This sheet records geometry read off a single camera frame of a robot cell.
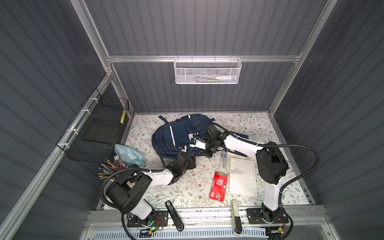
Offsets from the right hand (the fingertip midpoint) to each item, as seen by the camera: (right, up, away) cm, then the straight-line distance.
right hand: (201, 151), depth 92 cm
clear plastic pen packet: (+15, -4, +4) cm, 16 cm away
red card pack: (+10, -20, -4) cm, 23 cm away
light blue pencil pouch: (-44, -3, 0) cm, 44 cm away
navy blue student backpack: (-21, +9, +8) cm, 24 cm away
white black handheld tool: (+16, -29, -23) cm, 40 cm away
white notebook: (+24, -14, -5) cm, 28 cm away
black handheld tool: (-14, -28, -19) cm, 37 cm away
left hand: (-6, -4, 0) cm, 7 cm away
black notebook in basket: (-50, +14, -18) cm, 55 cm away
